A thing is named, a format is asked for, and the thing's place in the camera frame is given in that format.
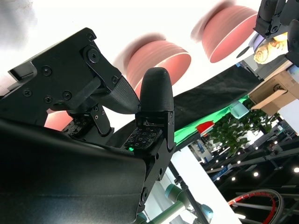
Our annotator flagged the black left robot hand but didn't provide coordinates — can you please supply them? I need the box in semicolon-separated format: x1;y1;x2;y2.
253;0;299;68

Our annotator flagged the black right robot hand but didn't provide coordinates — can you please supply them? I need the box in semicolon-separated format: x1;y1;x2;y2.
0;27;177;224

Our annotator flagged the pink plastic bowl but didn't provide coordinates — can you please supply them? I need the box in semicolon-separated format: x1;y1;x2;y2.
201;5;259;63
126;40;192;98
43;110;74;132

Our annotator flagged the lavender round object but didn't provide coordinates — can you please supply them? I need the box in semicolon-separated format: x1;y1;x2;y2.
249;33;267;52

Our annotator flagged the cream plush toy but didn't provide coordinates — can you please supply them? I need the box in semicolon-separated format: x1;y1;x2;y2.
253;32;288;64

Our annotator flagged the black round table grommet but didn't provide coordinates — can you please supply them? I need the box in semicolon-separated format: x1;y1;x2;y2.
236;46;251;59

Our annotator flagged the grey box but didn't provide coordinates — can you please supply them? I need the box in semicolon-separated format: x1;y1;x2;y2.
235;58;265;82

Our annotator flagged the brown cardboard box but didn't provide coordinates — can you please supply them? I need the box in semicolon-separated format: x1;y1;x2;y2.
247;69;299;117

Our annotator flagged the black backdrop cloth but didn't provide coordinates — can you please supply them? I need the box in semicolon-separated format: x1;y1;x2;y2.
105;64;264;150

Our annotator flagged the pale teal cup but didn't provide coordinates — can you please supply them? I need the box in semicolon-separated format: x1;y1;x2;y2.
229;100;250;119

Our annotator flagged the black tripod stand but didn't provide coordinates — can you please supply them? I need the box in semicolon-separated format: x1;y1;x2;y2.
167;161;212;224

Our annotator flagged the green cloth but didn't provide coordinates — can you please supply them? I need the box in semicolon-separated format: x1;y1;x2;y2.
174;95;249;147

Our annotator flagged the green leafy plant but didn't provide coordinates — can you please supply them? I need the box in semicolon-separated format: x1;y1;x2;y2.
209;99;282;157

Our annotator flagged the red and white container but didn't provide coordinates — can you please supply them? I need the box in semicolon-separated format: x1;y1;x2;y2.
195;119;216;138

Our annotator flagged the red rimmed wheel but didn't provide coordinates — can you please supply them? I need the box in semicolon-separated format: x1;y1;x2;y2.
227;188;285;224

